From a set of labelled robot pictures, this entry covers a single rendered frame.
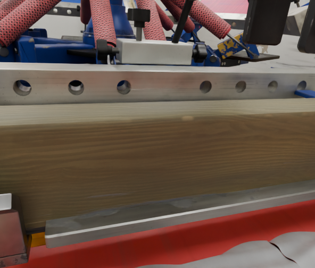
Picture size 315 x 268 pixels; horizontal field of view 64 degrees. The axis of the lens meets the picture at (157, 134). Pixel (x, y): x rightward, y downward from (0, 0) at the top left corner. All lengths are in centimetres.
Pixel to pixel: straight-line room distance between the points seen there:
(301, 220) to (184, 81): 25
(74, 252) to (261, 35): 21
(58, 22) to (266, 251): 418
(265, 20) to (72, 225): 19
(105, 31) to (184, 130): 49
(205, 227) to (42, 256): 13
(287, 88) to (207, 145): 38
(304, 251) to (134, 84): 29
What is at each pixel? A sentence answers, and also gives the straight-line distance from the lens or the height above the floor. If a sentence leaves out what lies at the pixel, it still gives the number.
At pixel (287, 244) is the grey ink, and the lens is 24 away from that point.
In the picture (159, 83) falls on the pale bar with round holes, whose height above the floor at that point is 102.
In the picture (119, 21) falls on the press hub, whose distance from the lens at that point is 95.
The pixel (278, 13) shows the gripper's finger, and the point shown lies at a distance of 22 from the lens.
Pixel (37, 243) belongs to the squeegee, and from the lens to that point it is 20.
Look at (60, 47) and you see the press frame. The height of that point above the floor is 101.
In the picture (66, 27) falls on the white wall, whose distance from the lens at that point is 428.
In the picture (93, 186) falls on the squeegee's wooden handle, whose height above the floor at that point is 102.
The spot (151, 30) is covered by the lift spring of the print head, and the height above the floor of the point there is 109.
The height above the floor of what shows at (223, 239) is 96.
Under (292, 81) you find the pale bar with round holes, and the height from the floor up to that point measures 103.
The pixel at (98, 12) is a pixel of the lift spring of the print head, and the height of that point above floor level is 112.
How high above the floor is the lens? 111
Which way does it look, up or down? 24 degrees down
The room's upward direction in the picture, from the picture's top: 4 degrees clockwise
